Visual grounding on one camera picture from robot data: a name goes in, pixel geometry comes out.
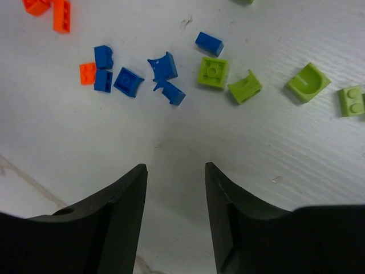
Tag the green square lego brick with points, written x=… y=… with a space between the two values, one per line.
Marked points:
x=213 y=72

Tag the orange two-stud lego brick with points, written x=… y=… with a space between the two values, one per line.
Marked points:
x=87 y=73

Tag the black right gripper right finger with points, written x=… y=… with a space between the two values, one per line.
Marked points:
x=250 y=235

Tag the green curved lego piece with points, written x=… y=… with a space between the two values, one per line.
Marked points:
x=246 y=88

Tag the blue curved lego piece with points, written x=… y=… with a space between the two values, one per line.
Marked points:
x=164 y=68

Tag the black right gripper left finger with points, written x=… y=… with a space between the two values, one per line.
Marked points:
x=98 y=234

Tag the blue small lego brick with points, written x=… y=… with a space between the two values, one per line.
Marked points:
x=209 y=43

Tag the green round-hollow lego piece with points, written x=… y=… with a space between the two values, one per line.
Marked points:
x=308 y=83

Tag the green two-stud lego brick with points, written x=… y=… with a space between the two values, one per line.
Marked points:
x=351 y=101

